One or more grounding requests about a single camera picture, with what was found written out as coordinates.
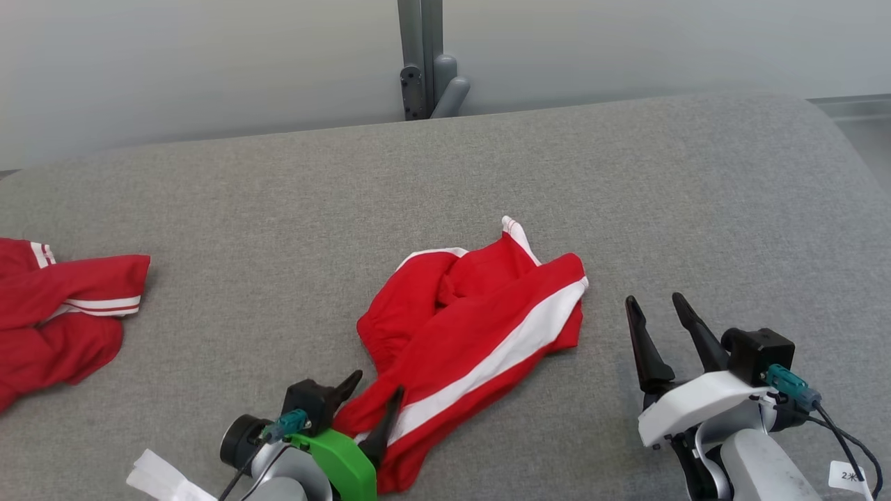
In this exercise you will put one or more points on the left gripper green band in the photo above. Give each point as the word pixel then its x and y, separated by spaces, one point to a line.
pixel 344 459

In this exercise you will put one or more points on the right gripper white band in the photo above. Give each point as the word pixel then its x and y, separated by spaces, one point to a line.
pixel 696 403

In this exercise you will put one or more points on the red shorts with white stripe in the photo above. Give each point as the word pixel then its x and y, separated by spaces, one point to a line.
pixel 473 327

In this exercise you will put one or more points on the red white basketball jersey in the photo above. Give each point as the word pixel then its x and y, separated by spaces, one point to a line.
pixel 56 313

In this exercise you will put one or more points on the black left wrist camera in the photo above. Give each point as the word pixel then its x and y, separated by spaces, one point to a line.
pixel 310 403

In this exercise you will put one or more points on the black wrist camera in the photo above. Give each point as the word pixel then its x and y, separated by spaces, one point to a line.
pixel 310 403
pixel 759 355

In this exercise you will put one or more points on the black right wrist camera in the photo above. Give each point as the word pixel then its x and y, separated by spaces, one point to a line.
pixel 759 355

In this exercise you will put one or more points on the dark grey post bracket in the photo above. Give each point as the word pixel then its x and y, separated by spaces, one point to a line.
pixel 412 90

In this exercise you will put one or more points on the grey metal post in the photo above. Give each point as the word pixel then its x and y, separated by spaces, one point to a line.
pixel 418 35

